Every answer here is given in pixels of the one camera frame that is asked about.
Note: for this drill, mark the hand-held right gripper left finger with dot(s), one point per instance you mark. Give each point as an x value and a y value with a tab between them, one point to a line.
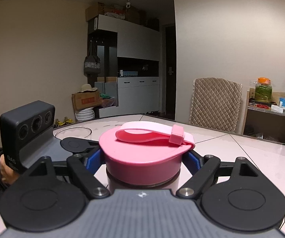
95	161

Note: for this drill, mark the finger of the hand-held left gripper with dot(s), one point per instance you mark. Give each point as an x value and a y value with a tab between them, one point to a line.
92	146

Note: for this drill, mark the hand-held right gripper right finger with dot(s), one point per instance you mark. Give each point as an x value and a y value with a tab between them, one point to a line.
190	164

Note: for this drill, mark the dimpled clear glass cup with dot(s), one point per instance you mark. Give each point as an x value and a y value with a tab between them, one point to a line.
73	132

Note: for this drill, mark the pink printed bottle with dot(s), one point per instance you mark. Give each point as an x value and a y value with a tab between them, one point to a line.
111	185

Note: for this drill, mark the pink bottle cap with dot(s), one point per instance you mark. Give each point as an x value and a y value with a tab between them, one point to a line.
142	158

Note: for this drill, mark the person's left hand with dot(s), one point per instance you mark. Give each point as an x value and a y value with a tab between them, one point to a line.
7	173

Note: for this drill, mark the stack of white buckets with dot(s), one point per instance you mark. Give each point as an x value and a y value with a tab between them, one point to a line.
84	115

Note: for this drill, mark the yellow bottles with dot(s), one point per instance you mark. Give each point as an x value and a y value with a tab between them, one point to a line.
64	121

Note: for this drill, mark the brown cardboard box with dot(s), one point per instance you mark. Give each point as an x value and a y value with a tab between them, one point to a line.
85	101

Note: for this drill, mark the grey panel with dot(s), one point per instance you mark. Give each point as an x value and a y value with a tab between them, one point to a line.
107	93

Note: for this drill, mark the straw hat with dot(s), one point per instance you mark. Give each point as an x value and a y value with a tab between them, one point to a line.
89	88

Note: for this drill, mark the quilted beige chair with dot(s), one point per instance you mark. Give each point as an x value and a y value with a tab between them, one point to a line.
215	104

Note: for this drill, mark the hanging grey bag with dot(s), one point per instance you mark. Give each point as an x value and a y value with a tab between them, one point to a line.
92	63

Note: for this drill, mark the wooden shelf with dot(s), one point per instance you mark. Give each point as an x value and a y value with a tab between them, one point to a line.
266	121

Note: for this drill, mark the red scissors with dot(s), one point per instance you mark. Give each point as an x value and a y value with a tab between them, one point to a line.
262	105

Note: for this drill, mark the dark door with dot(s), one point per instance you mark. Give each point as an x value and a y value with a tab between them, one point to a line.
169	67

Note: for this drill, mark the green pickle jar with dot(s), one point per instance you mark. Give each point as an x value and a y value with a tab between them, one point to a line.
263	91

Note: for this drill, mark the flat white green box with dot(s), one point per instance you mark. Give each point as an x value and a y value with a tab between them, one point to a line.
282	109

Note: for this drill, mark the white and black cabinet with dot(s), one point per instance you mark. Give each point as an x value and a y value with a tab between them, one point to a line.
132	42

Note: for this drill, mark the cardboard boxes atop cabinet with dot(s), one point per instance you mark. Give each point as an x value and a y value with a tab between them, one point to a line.
132	13

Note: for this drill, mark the white security camera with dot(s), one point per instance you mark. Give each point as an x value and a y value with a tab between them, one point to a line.
128	4

